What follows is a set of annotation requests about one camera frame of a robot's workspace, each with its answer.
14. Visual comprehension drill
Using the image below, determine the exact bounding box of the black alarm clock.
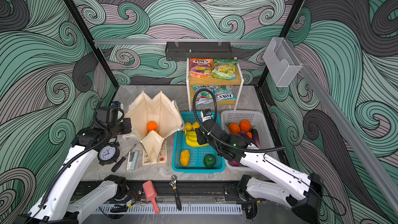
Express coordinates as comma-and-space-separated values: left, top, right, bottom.
97, 142, 120, 166

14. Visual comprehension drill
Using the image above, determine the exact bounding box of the white stapler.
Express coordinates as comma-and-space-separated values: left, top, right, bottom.
126, 150, 140, 171

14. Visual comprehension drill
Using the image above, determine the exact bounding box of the black handled screwdriver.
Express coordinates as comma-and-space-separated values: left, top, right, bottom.
111, 144, 136, 172

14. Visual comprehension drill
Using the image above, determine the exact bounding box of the orange toy fruit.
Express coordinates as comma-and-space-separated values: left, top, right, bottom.
146, 121, 159, 132

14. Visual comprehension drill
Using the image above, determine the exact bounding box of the orange toy pumpkin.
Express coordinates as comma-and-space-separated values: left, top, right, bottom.
226, 122, 240, 134
239, 120, 252, 132

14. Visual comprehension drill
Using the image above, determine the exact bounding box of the cream floral grocery bag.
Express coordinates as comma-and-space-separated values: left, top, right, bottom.
123, 92, 184, 166

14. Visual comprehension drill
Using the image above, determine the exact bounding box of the white plastic basket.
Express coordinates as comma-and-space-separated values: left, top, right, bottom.
220, 109, 280, 172

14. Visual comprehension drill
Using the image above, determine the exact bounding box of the orange Fox's candy bag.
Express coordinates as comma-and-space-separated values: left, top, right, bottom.
189, 59, 214, 78

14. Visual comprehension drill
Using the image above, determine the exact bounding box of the pink plastic scoop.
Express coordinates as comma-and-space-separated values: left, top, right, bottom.
143, 180, 160, 215

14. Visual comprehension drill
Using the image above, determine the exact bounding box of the mint berry candy bag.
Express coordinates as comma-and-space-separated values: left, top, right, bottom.
193, 85, 214, 105

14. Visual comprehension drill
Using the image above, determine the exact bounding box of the green Fox's candy bag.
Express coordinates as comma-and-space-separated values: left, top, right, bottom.
211, 59, 238, 80

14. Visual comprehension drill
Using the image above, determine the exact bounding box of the purple toy onion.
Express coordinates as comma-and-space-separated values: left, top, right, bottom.
229, 161, 240, 167

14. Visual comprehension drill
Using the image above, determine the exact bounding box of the yellow toy potato fruit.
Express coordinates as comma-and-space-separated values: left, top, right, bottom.
180, 149, 190, 167

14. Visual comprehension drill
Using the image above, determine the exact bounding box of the white wooden two-tier shelf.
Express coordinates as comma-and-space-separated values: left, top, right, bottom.
186, 57, 245, 111

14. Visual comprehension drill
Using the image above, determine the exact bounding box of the small yellow lemon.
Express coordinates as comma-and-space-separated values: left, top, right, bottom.
183, 122, 193, 132

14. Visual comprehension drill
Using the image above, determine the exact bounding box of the green toy avocado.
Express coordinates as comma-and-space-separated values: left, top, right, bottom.
203, 154, 216, 168

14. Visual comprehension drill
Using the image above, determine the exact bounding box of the yellow banana bunch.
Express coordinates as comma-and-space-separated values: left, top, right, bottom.
184, 131, 208, 147

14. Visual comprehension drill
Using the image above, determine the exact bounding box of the teal plastic basket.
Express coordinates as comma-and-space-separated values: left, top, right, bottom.
172, 131, 226, 174

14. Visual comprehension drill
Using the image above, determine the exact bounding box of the teal Fox's candy bag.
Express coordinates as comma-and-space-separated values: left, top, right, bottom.
214, 85, 236, 102

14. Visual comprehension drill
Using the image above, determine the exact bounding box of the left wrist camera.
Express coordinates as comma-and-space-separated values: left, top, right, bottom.
94, 101, 124, 123

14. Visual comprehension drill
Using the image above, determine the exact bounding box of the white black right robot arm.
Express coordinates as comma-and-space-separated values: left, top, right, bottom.
192, 103, 323, 224

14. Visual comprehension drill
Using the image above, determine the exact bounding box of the white slotted cable duct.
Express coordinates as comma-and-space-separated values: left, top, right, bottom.
90, 203, 243, 215

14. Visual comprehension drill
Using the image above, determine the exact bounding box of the black adjustable wrench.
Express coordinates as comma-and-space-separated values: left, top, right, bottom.
170, 175, 182, 211

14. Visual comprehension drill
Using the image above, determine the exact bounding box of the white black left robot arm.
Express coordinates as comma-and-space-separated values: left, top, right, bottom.
14, 101, 131, 224

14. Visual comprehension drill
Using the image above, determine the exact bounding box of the purple toy eggplant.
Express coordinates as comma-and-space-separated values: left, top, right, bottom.
251, 129, 261, 149

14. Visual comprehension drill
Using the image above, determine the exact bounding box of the clear plastic wall bin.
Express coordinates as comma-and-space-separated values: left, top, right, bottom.
263, 37, 302, 88

